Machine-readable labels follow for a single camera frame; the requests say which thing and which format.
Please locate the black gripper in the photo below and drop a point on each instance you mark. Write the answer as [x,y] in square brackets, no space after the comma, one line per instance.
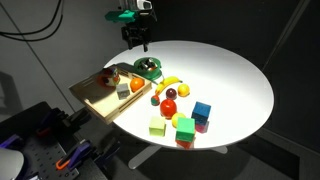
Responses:
[136,28]

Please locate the black and white dice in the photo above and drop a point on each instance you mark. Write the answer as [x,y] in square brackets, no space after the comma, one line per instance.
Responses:
[148,64]

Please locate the green plastic bowl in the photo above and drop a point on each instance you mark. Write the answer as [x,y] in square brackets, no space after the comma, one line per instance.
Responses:
[156,74]

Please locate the grey dice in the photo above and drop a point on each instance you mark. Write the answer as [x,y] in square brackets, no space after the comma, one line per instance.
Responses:
[123,91]

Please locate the orange fruit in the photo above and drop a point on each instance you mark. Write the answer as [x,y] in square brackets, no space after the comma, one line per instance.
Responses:
[137,84]

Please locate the colourful number cube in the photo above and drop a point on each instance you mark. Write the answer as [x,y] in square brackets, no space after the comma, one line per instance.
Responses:
[109,77]

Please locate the yellow banana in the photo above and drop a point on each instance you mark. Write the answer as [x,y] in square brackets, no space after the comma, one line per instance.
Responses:
[168,82]

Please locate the small red strawberry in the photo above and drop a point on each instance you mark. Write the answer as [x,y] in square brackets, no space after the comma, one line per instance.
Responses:
[155,100]

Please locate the dark red plum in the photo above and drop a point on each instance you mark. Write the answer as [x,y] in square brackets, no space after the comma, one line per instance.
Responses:
[171,93]

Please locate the yellow lemon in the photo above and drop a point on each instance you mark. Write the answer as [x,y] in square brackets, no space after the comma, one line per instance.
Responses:
[183,90]

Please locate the wooden slatted tray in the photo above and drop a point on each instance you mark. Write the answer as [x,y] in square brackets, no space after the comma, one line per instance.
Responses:
[96,100]

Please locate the red tomato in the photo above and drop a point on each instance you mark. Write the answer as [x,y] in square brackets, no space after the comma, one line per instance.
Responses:
[168,108]

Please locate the light green cube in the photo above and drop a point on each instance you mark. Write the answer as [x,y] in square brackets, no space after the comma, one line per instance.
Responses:
[157,126]

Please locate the yellow ball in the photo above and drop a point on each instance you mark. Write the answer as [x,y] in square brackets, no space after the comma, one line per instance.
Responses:
[176,119]

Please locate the blue cube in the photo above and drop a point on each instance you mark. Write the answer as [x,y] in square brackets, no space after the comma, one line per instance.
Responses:
[201,112]

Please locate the black clamp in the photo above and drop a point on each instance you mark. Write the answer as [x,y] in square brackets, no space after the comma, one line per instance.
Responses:
[78,116]

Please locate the pink block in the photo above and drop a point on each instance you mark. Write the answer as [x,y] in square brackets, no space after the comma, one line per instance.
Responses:
[201,127]

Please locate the orange block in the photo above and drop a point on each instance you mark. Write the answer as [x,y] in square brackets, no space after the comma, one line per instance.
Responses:
[184,144]

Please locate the purple clamp with orange tips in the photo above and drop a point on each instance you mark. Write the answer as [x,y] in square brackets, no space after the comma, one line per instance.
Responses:
[74,155]

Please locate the black perforated breadboard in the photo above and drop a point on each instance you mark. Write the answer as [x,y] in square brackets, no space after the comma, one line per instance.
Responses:
[43,160]

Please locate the white rounded object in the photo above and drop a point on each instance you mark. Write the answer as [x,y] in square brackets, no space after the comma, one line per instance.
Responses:
[10,165]

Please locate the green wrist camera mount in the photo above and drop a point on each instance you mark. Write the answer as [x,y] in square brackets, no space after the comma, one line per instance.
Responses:
[121,15]

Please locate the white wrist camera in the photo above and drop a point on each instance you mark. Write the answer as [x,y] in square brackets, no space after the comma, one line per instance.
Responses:
[144,4]

